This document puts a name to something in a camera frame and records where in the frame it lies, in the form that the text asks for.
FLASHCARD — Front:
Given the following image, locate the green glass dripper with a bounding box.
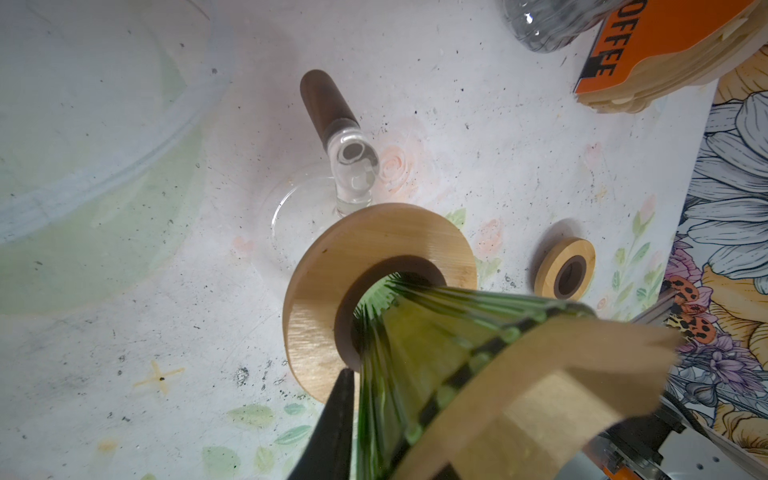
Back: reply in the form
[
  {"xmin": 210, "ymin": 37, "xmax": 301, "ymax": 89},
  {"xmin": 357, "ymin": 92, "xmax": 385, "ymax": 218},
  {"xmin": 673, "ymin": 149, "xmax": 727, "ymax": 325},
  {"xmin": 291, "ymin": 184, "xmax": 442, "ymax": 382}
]
[{"xmin": 353, "ymin": 273, "xmax": 594, "ymax": 479}]

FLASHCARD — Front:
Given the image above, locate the clear glass carafe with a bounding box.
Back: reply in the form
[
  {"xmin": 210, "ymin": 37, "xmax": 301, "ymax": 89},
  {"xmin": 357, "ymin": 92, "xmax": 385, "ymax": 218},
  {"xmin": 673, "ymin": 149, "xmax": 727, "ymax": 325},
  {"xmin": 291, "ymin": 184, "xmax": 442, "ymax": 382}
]
[{"xmin": 260, "ymin": 69, "xmax": 380, "ymax": 273}]

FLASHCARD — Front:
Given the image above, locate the brown coffee filter stack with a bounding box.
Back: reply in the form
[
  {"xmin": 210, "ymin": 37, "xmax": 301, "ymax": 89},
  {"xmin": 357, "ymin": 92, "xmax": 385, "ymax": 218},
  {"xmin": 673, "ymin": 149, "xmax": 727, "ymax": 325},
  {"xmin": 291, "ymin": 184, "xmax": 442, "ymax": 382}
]
[{"xmin": 574, "ymin": 1, "xmax": 767, "ymax": 113}]

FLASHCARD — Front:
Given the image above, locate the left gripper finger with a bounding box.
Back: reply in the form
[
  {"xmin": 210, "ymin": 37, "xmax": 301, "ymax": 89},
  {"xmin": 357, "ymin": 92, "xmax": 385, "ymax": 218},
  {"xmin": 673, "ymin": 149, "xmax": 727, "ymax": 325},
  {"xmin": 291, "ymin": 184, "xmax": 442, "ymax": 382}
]
[{"xmin": 288, "ymin": 368, "xmax": 355, "ymax": 480}]

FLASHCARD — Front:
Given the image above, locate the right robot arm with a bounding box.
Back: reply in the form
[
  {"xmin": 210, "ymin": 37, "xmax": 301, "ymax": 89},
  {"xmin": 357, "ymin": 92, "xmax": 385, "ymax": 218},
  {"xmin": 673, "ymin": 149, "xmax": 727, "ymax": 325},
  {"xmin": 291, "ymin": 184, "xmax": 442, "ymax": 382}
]
[{"xmin": 582, "ymin": 392, "xmax": 767, "ymax": 479}]

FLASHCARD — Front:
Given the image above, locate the grey ribbed glass pitcher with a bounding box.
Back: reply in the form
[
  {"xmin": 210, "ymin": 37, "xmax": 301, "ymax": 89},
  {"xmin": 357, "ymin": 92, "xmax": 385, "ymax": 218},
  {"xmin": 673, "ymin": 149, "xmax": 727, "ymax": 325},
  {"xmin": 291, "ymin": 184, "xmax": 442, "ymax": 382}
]
[{"xmin": 500, "ymin": 0, "xmax": 628, "ymax": 53}]

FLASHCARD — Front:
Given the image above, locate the wooden ring dripper holder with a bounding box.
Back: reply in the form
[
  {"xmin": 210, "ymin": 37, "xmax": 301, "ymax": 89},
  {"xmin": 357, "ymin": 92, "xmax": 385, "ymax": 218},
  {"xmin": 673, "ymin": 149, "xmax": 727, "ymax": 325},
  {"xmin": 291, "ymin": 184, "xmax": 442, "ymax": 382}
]
[
  {"xmin": 282, "ymin": 203, "xmax": 477, "ymax": 402},
  {"xmin": 533, "ymin": 237, "xmax": 596, "ymax": 301}
]

